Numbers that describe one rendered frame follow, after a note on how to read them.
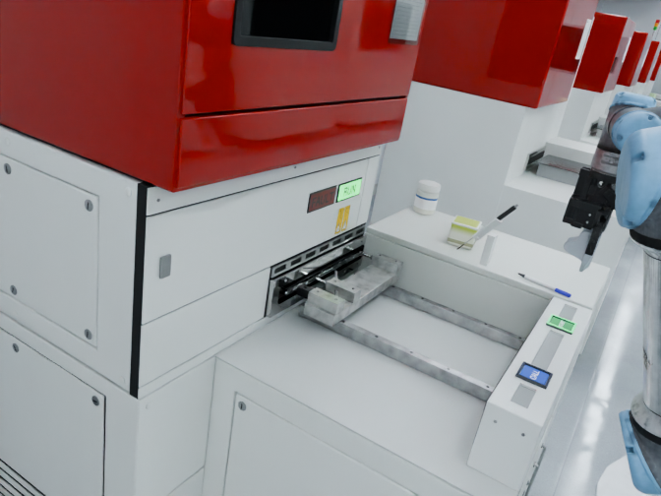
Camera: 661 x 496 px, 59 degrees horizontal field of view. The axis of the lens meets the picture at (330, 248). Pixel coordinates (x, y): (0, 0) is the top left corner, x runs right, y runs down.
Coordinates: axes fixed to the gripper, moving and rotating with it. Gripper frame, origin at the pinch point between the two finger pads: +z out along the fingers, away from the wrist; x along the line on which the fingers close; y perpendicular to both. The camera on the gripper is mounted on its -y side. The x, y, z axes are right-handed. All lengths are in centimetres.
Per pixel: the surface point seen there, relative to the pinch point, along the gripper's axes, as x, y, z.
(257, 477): 46, 44, 52
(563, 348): 10.5, -1.7, 14.7
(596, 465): -100, -25, 110
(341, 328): 19, 44, 27
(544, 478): -76, -9, 111
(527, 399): 33.5, -0.1, 15.1
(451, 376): 18.9, 16.4, 26.4
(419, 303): -8.1, 35.5, 26.9
